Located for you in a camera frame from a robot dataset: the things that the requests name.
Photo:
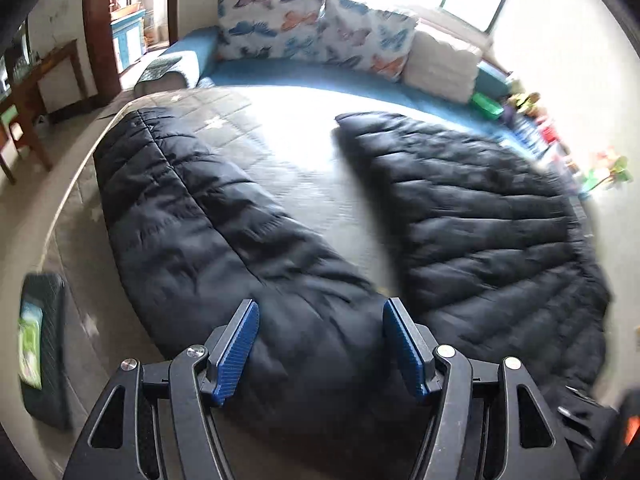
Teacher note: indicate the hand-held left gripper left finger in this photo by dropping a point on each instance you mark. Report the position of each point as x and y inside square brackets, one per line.
[235, 355]

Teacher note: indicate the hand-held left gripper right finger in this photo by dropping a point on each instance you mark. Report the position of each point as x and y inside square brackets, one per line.
[407, 355]

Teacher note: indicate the black puffer jacket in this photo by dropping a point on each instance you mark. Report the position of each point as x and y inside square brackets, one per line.
[200, 240]

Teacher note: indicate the dark bin with green item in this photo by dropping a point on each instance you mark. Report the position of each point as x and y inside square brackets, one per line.
[55, 350]

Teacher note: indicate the grey star-quilted mattress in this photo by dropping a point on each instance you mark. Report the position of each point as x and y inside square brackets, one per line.
[300, 170]

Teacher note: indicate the green printed packet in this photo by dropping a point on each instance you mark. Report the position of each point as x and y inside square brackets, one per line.
[30, 340]

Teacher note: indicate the clear plastic bottle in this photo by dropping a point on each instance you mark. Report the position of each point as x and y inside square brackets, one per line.
[530, 135]

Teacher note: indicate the green plastic bowl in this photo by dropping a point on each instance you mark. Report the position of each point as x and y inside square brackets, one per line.
[487, 105]

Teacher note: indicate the red toy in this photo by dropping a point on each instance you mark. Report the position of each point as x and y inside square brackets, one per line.
[550, 132]

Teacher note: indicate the colourful toy pinwheel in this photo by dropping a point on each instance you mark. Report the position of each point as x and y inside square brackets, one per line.
[607, 170]

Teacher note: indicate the plush toys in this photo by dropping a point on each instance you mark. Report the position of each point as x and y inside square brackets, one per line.
[522, 102]

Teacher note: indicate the blue daybed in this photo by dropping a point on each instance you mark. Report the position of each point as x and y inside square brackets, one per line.
[300, 75]

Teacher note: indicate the teal cushion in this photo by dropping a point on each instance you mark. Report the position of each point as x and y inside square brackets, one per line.
[492, 80]

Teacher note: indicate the white cushion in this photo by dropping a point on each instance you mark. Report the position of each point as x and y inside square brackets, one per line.
[442, 65]

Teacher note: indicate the teal quilted cloth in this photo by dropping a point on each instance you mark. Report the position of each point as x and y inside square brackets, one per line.
[167, 67]

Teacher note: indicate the butterfly print pillow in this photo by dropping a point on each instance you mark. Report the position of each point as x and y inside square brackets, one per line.
[367, 40]
[270, 25]

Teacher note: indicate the blue cabinet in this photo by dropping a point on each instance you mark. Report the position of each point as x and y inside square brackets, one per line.
[127, 40]

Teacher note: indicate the wooden table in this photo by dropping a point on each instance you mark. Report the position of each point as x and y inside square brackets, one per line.
[30, 90]

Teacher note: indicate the dark wooden door frame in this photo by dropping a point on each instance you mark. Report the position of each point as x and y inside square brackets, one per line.
[97, 30]

